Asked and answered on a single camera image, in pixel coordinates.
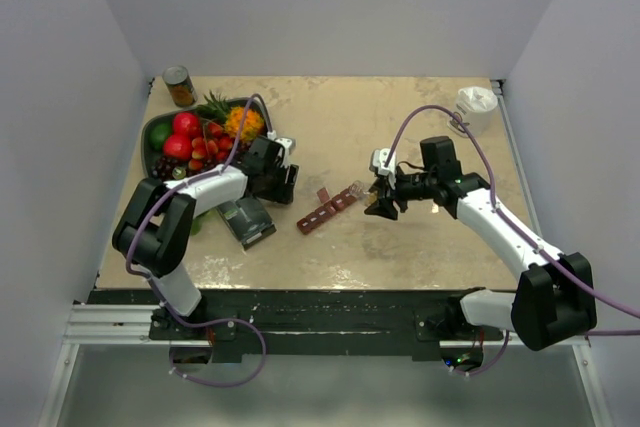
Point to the green glass bottle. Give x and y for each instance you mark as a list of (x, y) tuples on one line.
[(179, 173)]

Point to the red apple upper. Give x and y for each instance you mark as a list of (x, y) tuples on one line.
[(187, 124)]

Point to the dark grey fruit tray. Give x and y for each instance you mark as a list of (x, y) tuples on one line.
[(216, 109)]

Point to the red apple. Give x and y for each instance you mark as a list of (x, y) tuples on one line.
[(178, 146), (187, 124)]

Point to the orange spiky fruit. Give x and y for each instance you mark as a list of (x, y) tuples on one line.
[(249, 125)]

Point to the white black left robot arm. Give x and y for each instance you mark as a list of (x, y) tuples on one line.
[(154, 230)]

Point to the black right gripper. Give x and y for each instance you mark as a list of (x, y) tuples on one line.
[(383, 207)]

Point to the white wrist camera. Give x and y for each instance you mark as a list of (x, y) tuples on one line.
[(286, 147), (383, 162)]

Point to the black razor stand box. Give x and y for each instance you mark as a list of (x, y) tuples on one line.
[(248, 220)]

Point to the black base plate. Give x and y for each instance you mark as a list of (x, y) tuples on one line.
[(233, 323)]

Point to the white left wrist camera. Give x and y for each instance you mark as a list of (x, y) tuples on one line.
[(286, 147)]

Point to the red apple lower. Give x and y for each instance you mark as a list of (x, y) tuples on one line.
[(178, 146)]

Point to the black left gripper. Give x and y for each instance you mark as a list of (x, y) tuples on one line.
[(283, 193)]

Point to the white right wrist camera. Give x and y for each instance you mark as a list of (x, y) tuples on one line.
[(383, 162)]

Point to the red weekly pill organizer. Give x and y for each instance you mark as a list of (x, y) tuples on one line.
[(330, 206)]

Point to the dark red grape bunch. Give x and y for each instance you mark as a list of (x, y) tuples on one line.
[(159, 166)]

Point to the green lime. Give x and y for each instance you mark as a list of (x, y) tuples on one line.
[(158, 136)]

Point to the tin can yellow label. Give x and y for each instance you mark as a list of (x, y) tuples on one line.
[(180, 86)]

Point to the strawberry pile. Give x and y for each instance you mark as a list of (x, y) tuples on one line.
[(210, 149)]

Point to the clear pill bottle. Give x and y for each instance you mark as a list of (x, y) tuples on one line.
[(362, 192)]

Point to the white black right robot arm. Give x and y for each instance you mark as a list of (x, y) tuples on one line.
[(550, 303)]

